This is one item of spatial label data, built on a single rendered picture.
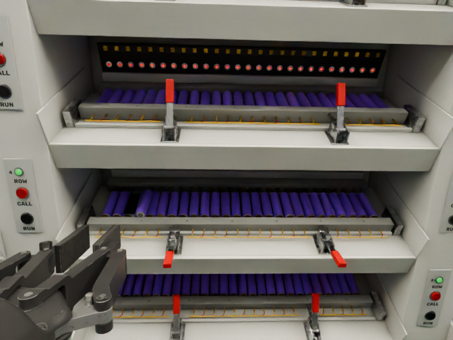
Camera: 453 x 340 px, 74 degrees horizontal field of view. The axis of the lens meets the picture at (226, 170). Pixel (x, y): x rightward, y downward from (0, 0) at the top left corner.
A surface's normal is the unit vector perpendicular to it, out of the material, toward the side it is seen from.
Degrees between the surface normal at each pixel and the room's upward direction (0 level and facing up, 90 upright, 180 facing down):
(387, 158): 111
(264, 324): 21
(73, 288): 88
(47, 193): 90
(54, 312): 9
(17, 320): 50
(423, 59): 90
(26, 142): 90
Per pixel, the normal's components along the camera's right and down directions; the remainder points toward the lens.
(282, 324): 0.04, -0.79
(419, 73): -1.00, -0.01
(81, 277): 0.99, 0.01
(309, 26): 0.03, 0.61
